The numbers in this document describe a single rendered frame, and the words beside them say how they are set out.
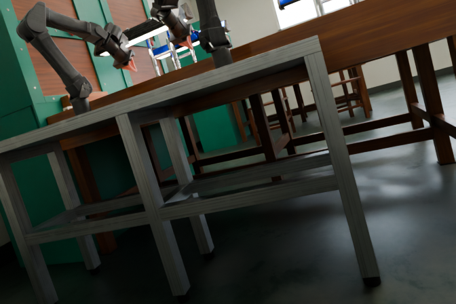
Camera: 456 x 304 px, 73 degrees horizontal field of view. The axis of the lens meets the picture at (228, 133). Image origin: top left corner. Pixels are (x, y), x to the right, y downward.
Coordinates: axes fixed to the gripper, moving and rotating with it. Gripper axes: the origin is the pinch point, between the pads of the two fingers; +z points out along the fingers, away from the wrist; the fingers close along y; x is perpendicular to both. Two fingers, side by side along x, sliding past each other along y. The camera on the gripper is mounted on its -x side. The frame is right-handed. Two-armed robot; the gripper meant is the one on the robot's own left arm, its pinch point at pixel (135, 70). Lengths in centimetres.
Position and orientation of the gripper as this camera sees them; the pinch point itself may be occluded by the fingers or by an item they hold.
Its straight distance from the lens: 159.4
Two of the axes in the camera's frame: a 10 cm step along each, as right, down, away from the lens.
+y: -8.9, 2.3, 3.9
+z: 4.5, 4.8, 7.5
